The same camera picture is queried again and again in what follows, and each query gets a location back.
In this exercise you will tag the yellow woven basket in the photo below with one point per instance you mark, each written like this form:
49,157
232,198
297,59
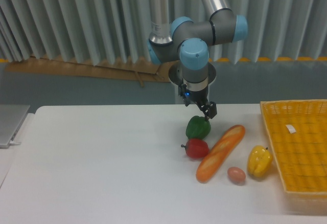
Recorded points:
300,157

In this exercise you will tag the brown toy egg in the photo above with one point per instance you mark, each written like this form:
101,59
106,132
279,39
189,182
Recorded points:
236,174

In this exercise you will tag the white label tag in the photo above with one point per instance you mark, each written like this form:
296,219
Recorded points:
291,128

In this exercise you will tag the yellow toy bell pepper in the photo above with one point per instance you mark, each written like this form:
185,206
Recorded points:
259,161

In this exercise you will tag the grey pleated curtain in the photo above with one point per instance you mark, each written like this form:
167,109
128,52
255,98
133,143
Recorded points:
111,30

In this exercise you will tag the green toy bell pepper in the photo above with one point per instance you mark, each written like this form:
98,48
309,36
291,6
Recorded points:
197,128

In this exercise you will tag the silver laptop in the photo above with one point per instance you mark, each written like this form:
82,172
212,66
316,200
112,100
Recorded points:
12,117

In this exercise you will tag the toy baguette bread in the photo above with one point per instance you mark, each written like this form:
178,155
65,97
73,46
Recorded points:
219,153

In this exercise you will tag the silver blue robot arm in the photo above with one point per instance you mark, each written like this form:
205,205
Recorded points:
186,43

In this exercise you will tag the brown cardboard sheet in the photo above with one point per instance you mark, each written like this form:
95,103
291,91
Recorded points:
142,71

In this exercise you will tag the red toy bell pepper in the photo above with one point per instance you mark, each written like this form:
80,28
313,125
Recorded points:
196,148

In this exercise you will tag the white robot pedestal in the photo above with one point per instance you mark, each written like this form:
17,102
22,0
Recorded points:
178,96

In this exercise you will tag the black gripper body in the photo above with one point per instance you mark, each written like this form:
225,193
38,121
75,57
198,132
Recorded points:
197,97

